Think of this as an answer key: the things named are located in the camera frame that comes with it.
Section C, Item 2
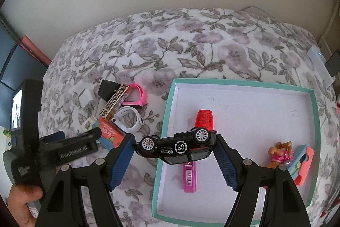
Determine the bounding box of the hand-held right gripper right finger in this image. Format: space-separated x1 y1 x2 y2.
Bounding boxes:
212 133 311 227

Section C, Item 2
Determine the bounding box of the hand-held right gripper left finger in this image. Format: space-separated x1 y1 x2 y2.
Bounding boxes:
34 133 136 227

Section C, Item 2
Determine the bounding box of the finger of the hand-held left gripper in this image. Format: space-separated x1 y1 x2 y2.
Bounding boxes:
65 128 103 149
42 131 66 143

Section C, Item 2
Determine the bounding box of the orange and blue card toy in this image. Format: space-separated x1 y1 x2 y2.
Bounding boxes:
92 117 126 149

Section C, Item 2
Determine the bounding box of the white charger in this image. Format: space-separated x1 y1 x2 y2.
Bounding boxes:
78 89 97 110

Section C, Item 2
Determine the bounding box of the pink pencil lead case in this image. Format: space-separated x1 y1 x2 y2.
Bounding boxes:
183 160 197 193

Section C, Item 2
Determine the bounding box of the gold patterned harmonica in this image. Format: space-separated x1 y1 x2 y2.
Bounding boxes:
99 83 130 120

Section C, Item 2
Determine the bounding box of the white smart watch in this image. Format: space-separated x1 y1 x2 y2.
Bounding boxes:
111 106 145 134

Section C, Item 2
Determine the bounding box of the red plastic tube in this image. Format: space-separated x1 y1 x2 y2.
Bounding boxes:
195 109 214 132

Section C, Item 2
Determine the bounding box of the black charger adapter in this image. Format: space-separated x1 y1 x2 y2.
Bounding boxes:
98 80 119 100

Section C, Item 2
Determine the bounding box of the black toy car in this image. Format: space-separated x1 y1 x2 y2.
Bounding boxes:
133 127 218 166

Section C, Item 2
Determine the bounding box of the pink and brown toy figure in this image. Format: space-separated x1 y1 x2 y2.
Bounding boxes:
267 140 294 170

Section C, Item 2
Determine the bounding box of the teal shallow cardboard box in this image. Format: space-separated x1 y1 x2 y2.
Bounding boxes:
151 78 319 226

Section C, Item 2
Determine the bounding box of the pink watch band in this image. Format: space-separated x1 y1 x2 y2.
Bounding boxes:
121 83 148 108

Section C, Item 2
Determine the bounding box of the blue and orange toy gun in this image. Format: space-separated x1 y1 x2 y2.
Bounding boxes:
288 144 315 186

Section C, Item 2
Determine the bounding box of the person's left hand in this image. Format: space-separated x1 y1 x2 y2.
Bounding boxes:
7 186 44 227

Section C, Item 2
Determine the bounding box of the dark blue cabinet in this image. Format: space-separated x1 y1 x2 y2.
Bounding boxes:
0 10 50 134

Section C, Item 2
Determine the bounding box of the red board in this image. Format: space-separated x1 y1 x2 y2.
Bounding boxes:
21 35 52 66

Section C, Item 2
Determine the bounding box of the floral fleece blanket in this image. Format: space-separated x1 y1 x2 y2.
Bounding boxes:
29 7 340 227

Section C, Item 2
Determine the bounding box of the white power strip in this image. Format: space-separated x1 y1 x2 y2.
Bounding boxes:
308 46 336 86

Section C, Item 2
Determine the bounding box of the black plugged power adapter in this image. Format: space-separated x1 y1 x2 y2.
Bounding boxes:
325 49 340 77

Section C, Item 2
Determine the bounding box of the beige cable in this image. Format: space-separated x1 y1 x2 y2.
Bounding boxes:
241 6 269 15

